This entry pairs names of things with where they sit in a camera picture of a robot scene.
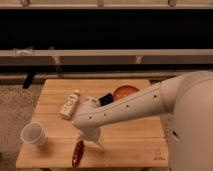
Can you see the wooden table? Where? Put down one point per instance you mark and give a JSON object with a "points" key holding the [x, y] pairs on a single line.
{"points": [[139, 143]]}

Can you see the horizontal wooden rail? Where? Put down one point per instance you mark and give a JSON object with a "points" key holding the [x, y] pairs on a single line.
{"points": [[29, 57]]}

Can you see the red pepper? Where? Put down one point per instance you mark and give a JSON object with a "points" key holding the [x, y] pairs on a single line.
{"points": [[77, 154]]}

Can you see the black rectangular phone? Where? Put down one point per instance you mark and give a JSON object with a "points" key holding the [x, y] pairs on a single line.
{"points": [[106, 99]]}

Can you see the orange red bowl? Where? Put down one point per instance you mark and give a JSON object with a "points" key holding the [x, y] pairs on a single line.
{"points": [[123, 91]]}

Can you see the white plastic bottle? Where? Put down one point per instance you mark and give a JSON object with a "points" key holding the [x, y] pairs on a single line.
{"points": [[69, 107]]}

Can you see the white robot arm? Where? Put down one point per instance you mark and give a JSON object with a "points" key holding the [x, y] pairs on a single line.
{"points": [[188, 97]]}

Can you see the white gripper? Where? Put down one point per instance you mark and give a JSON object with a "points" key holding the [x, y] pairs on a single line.
{"points": [[91, 134]]}

